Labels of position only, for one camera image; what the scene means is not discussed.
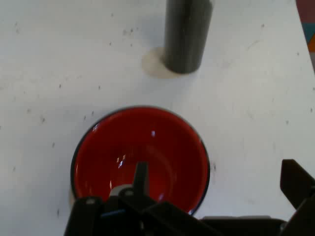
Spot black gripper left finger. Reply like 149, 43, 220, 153
64, 161, 217, 236

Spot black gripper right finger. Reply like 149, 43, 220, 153
280, 159, 315, 236

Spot clear plastic jar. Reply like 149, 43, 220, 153
163, 0, 214, 74

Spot red bowl with black rim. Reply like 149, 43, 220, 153
70, 105, 211, 216

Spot teal foam floor mat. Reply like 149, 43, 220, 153
304, 22, 315, 36

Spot red foam floor mat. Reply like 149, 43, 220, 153
296, 0, 315, 24

